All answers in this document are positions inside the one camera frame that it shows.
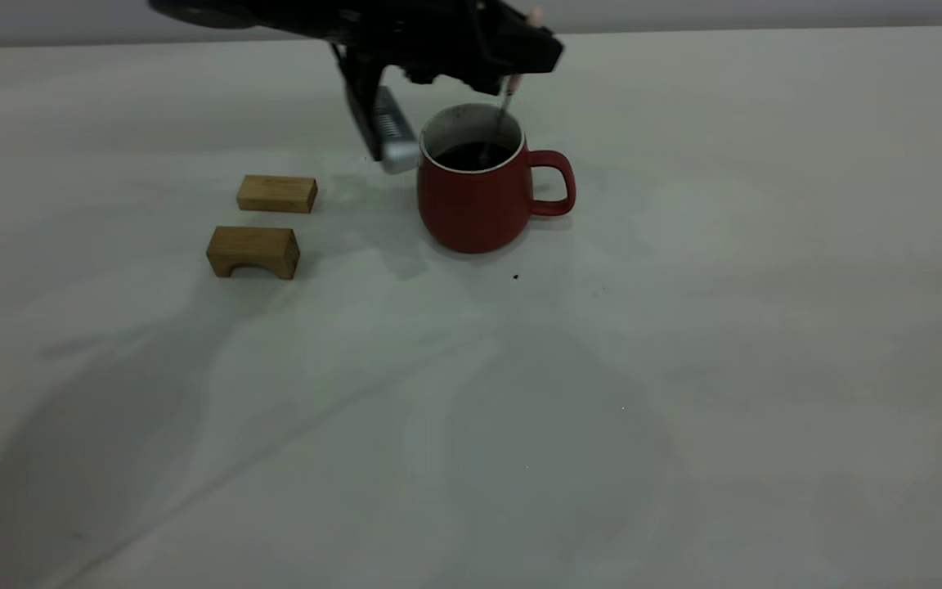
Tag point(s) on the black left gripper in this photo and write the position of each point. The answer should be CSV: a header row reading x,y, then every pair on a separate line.
x,y
422,37

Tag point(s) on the red ceramic mug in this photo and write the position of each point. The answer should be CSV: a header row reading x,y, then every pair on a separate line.
x,y
471,213

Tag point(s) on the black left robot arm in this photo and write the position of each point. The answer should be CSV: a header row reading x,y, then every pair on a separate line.
x,y
258,15

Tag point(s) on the dark coffee liquid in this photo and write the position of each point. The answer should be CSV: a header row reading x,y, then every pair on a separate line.
x,y
459,157

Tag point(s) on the flat rectangular wooden block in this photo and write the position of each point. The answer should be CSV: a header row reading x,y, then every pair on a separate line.
x,y
276,195

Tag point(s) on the arched wooden block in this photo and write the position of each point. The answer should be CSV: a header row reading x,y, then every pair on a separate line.
x,y
252,244

